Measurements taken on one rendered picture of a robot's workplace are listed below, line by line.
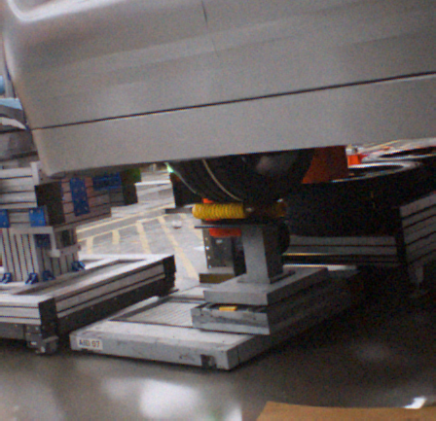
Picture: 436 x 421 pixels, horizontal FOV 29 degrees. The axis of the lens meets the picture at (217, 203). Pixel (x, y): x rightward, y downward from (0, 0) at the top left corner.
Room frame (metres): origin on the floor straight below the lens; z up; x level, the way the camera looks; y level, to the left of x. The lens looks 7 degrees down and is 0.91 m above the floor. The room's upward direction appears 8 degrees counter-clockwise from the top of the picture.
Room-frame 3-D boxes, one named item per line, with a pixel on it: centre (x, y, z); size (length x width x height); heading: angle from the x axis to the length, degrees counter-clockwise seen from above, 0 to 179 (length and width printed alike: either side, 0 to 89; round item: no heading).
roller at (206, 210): (3.11, -0.01, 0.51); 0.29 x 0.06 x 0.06; 49
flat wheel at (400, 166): (3.87, -0.63, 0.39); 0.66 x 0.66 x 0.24
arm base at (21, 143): (3.56, 0.81, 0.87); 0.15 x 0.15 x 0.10
